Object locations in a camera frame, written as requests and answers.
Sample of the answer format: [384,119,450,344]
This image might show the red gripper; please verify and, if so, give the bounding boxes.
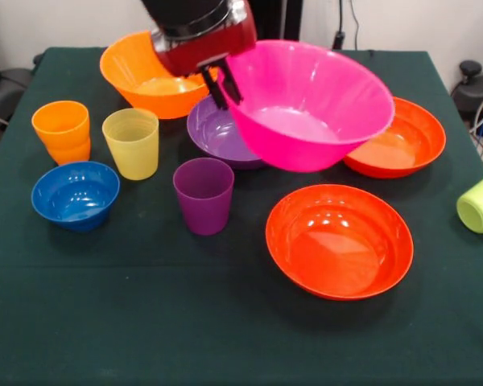
[151,0,259,111]

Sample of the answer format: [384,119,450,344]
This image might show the large pink plastic bowl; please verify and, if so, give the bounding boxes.
[225,39,396,174]

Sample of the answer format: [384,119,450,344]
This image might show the purple plastic bowl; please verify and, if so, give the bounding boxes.
[186,96,269,170]

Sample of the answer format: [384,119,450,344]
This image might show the large orange plastic bowl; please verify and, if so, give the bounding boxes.
[99,31,221,121]

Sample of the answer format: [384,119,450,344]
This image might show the yellow plastic cup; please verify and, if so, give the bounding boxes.
[101,107,160,182]

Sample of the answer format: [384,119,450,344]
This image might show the purple plastic cup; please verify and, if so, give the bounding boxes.
[172,157,236,236]

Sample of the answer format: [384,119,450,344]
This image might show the orange plastic cup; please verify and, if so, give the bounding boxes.
[43,135,92,166]
[31,100,91,150]

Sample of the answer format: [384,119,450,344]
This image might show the small blue plastic bowl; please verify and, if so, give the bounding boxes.
[31,160,122,232]

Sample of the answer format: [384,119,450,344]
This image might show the red plastic bowl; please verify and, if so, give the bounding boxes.
[341,96,448,179]
[265,183,415,302]

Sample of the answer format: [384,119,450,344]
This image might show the dark green table cloth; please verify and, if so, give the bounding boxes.
[0,47,483,386]

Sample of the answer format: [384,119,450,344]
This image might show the lime green plastic cup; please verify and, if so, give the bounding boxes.
[456,168,483,235]

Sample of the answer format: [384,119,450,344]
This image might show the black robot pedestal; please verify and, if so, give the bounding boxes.
[249,0,303,43]

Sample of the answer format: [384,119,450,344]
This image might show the black hanging cable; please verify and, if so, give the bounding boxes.
[332,0,361,51]

